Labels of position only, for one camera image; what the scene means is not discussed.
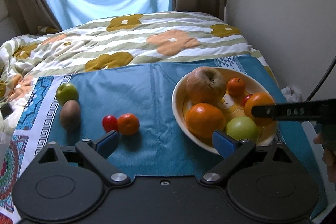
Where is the light green apple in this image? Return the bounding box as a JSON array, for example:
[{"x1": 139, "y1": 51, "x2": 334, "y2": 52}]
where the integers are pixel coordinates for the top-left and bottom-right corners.
[{"x1": 226, "y1": 116, "x2": 259, "y2": 142}]

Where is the cherry tomato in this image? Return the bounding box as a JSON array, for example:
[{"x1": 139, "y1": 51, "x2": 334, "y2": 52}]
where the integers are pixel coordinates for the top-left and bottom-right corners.
[
  {"x1": 102, "y1": 115, "x2": 118, "y2": 133},
  {"x1": 241, "y1": 94, "x2": 252, "y2": 107}
]

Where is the large orange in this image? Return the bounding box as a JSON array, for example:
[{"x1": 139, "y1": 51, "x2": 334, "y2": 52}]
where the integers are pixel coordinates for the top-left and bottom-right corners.
[
  {"x1": 185, "y1": 103, "x2": 227, "y2": 139},
  {"x1": 244, "y1": 92, "x2": 275, "y2": 126}
]

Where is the brown kiwi with sticker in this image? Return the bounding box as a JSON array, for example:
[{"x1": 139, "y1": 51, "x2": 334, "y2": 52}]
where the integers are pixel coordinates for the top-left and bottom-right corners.
[{"x1": 60, "y1": 100, "x2": 81, "y2": 131}]

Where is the dark green apple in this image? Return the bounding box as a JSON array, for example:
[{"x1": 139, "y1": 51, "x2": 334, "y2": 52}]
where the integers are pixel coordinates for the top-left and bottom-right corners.
[{"x1": 56, "y1": 83, "x2": 79, "y2": 106}]

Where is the large brownish apple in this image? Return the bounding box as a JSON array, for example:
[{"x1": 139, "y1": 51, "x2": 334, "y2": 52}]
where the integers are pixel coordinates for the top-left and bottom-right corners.
[{"x1": 186, "y1": 67, "x2": 227, "y2": 105}]

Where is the person's right hand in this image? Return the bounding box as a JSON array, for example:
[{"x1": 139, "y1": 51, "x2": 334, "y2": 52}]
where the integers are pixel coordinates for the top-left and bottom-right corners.
[{"x1": 313, "y1": 134, "x2": 336, "y2": 183}]

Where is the white plastic bag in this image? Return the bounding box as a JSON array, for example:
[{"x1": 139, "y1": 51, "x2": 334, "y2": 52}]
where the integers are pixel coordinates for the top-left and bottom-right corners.
[{"x1": 281, "y1": 85, "x2": 303, "y2": 103}]

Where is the cream bowl yellow print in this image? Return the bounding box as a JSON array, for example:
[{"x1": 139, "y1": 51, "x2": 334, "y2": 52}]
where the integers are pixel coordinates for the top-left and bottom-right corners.
[{"x1": 171, "y1": 67, "x2": 280, "y2": 155}]

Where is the blue patterned cloth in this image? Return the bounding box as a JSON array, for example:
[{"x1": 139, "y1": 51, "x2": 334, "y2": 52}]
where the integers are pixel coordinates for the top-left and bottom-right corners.
[{"x1": 11, "y1": 56, "x2": 327, "y2": 223}]

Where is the black phone on duvet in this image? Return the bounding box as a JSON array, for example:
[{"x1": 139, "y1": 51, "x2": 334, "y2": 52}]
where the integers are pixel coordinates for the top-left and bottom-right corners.
[{"x1": 1, "y1": 103, "x2": 13, "y2": 120}]

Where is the floral striped duvet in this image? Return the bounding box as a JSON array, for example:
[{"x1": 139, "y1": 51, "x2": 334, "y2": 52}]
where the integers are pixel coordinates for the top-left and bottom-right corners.
[{"x1": 1, "y1": 11, "x2": 269, "y2": 136}]

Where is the black cable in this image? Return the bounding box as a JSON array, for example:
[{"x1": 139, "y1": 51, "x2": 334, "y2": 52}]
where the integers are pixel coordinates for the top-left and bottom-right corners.
[{"x1": 305, "y1": 56, "x2": 336, "y2": 102}]

